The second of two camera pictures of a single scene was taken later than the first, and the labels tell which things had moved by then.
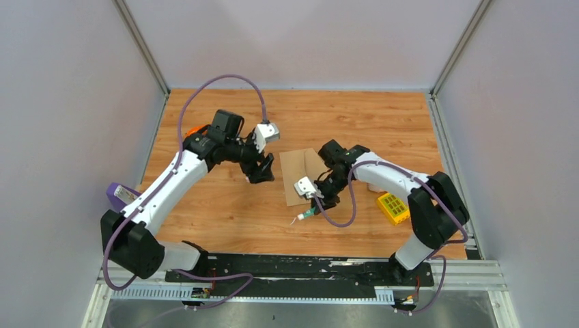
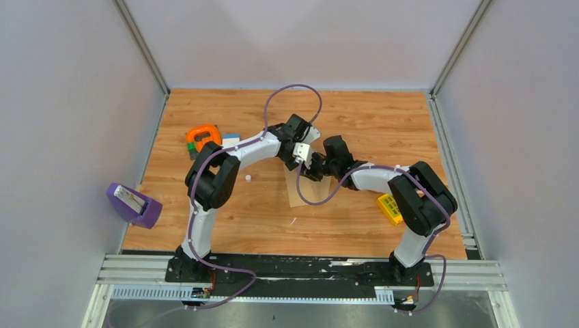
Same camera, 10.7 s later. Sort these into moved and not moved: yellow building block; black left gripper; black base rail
Moved: black left gripper
Not moved: black base rail; yellow building block
